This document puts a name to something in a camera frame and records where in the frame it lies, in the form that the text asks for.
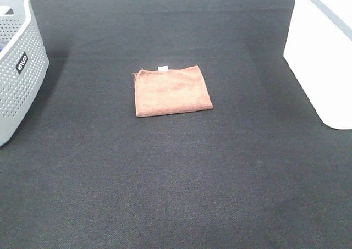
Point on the orange-brown towel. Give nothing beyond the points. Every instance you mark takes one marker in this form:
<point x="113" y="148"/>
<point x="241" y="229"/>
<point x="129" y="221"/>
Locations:
<point x="170" y="92"/>

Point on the black table mat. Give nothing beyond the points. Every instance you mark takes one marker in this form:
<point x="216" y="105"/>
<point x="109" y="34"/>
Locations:
<point x="259" y="170"/>

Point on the grey perforated laundry basket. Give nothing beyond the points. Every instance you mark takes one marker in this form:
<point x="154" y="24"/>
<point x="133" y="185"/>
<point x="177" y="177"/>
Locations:
<point x="24" y="63"/>

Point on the white plastic storage bin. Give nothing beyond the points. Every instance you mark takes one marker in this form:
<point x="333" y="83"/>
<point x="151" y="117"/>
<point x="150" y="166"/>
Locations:
<point x="318" y="51"/>

